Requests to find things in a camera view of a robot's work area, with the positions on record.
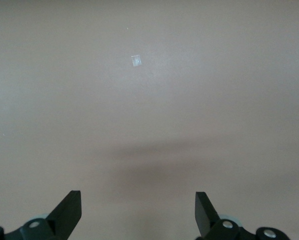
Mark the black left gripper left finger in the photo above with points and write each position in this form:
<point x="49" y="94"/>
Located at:
<point x="64" y="215"/>

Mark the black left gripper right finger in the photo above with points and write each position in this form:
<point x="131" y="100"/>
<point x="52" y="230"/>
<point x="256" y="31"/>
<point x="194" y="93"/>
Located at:
<point x="205" y="217"/>

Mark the small clear tape piece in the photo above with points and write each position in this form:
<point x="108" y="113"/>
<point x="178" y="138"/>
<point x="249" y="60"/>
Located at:
<point x="136" y="60"/>

